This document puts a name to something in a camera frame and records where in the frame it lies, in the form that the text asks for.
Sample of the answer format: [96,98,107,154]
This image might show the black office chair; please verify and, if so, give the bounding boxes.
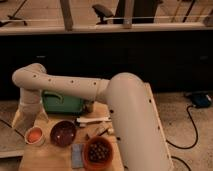
[92,4,114,25]

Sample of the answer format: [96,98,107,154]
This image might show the white paper cup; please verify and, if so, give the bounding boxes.
[25,127,45,146]

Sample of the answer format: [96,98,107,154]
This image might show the orange bowl with nuts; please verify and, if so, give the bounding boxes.
[82,136,114,171]

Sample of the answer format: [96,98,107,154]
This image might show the small wooden block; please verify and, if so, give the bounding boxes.
[87,123,110,138]

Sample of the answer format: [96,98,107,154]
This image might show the white handled tool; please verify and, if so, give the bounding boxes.
[76,117,111,124]

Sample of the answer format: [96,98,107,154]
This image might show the orange apple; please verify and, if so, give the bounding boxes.
[28,130,42,143]

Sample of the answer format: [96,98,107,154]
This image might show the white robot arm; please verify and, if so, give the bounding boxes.
[12,63,173,171]

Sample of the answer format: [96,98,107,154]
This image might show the dark purple bowl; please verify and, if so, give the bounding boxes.
[50,120,77,147]

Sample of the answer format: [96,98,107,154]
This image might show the blue floor device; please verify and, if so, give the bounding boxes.
[190,93,212,108]

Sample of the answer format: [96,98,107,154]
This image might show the green plastic container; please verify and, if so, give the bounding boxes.
[42,91,84,115]

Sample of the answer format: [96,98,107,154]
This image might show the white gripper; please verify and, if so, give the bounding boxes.
[12,102,49,134]

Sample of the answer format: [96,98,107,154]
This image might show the black floor cable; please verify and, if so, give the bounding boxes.
[165,104,200,171]

